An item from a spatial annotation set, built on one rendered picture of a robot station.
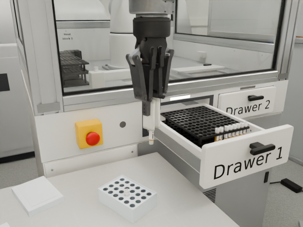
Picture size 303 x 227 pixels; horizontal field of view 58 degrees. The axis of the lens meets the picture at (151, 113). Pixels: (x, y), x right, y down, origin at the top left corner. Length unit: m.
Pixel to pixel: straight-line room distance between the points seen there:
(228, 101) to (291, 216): 1.16
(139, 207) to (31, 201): 0.27
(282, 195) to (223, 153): 1.59
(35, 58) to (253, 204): 1.18
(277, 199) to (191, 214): 1.52
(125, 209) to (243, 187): 0.81
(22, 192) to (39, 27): 0.42
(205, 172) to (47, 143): 0.46
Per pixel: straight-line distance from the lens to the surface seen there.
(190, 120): 0.86
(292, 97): 2.62
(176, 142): 0.76
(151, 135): 0.62
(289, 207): 2.13
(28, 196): 0.78
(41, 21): 0.77
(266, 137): 0.75
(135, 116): 0.89
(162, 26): 0.54
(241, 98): 1.11
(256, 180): 1.42
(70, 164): 0.89
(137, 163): 0.89
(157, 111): 0.60
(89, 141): 0.79
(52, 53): 0.78
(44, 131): 0.83
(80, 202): 0.75
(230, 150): 0.67
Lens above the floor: 1.20
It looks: 20 degrees down
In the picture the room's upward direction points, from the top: straight up
